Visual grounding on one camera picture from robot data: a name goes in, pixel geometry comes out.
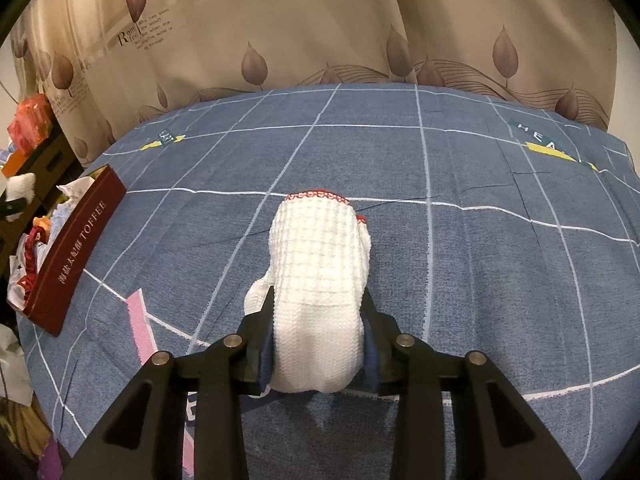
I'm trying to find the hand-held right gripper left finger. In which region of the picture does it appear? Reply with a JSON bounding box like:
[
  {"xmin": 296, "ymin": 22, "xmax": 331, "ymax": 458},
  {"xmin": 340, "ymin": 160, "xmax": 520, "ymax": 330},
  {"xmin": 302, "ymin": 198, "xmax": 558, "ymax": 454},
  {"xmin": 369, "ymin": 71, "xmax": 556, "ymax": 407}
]
[{"xmin": 62, "ymin": 285, "xmax": 278, "ymax": 480}]

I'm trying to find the beige leaf print curtain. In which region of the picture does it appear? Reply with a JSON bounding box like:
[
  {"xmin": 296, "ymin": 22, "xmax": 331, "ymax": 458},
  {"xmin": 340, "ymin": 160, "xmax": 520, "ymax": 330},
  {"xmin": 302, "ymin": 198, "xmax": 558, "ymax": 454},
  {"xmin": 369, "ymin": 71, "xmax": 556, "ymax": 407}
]
[{"xmin": 10, "ymin": 0, "xmax": 632, "ymax": 171}]

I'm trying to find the orange red plastic bag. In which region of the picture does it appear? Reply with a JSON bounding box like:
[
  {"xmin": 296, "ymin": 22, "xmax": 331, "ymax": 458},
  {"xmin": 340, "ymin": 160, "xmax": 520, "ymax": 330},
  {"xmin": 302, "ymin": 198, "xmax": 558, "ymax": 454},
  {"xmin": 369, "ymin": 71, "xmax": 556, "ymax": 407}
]
[{"xmin": 11, "ymin": 94, "xmax": 55, "ymax": 152}]

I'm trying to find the blue checked bed sheet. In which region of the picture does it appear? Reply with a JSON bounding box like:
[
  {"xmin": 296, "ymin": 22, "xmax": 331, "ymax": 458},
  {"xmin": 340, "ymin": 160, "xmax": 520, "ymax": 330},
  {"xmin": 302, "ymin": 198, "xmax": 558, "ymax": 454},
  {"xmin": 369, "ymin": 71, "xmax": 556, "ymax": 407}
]
[{"xmin": 15, "ymin": 82, "xmax": 640, "ymax": 480}]

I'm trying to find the pile of assorted clutter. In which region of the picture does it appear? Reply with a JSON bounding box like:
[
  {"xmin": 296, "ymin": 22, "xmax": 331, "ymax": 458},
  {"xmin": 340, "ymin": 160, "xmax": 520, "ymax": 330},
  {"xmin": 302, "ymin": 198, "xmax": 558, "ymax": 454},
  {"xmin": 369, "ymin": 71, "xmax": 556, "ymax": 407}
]
[{"xmin": 0, "ymin": 400, "xmax": 67, "ymax": 480}]

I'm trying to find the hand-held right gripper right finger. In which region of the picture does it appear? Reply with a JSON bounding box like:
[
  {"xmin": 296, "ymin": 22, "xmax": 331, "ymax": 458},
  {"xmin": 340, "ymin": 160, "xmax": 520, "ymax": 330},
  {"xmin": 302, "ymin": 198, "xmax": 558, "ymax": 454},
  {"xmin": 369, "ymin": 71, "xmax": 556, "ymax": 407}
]
[{"xmin": 359, "ymin": 287, "xmax": 581, "ymax": 480}]

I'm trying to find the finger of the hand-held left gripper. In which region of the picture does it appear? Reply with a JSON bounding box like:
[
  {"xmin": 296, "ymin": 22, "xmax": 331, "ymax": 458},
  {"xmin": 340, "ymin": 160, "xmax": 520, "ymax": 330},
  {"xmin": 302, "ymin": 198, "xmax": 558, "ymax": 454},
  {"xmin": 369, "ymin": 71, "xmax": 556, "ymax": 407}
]
[{"xmin": 0, "ymin": 199, "xmax": 29, "ymax": 222}]

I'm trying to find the white knitted glove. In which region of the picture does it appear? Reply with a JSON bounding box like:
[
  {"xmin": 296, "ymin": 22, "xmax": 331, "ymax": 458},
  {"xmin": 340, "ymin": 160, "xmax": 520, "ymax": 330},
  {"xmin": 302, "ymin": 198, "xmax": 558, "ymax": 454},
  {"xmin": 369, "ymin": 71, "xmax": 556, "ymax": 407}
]
[{"xmin": 244, "ymin": 189, "xmax": 373, "ymax": 395}]

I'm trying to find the white plastic bag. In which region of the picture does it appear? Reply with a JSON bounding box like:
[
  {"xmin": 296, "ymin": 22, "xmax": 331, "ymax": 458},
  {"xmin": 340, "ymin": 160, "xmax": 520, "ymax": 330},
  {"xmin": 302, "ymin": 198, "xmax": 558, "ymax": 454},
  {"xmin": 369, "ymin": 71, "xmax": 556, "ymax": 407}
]
[{"xmin": 0, "ymin": 324, "xmax": 32, "ymax": 407}]

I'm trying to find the brown cardboard box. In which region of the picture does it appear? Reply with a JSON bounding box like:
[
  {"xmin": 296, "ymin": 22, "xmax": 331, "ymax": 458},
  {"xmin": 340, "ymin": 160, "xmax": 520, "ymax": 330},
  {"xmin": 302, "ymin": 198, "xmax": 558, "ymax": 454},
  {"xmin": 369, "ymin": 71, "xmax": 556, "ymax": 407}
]
[{"xmin": 0, "ymin": 127, "xmax": 83, "ymax": 246}]

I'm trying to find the white plush toy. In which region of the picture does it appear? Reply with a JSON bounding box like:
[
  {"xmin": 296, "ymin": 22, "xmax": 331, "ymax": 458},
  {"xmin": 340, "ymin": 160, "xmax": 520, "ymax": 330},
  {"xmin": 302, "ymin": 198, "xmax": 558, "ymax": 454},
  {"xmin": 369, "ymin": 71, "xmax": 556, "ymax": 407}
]
[{"xmin": 4, "ymin": 172, "xmax": 39, "ymax": 220}]

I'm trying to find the rectangular tin box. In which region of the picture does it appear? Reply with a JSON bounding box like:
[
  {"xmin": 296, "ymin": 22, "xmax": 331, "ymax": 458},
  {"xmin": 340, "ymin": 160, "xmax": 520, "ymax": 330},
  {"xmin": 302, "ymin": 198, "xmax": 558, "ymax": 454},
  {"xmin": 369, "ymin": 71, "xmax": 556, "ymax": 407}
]
[{"xmin": 24, "ymin": 164, "xmax": 128, "ymax": 337}]

